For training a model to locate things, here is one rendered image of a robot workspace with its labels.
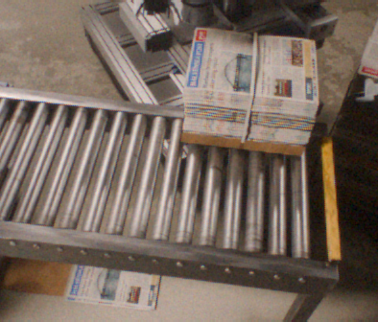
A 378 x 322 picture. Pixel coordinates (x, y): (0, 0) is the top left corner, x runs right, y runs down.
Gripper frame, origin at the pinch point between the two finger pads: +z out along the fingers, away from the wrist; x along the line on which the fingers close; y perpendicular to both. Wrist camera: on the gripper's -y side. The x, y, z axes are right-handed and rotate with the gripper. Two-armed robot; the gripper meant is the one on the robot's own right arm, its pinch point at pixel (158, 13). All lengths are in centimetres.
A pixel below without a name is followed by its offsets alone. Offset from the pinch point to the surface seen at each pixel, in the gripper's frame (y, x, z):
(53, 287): 129, 29, 19
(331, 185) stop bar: 35, -55, 23
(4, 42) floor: 136, 79, -140
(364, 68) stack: 31, -77, -27
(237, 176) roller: 40, -29, 18
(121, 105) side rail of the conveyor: 45.1, 7.0, -10.9
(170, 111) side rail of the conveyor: 42.9, -9.0, -8.4
